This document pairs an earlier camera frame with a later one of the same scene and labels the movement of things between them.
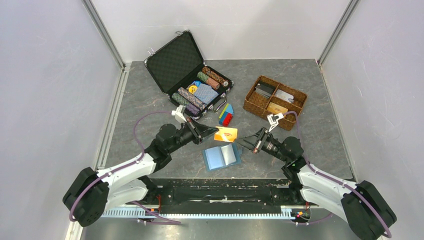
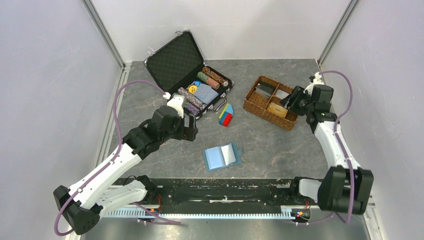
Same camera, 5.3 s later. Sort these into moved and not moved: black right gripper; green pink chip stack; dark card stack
Moved: black right gripper
Not moved: dark card stack; green pink chip stack
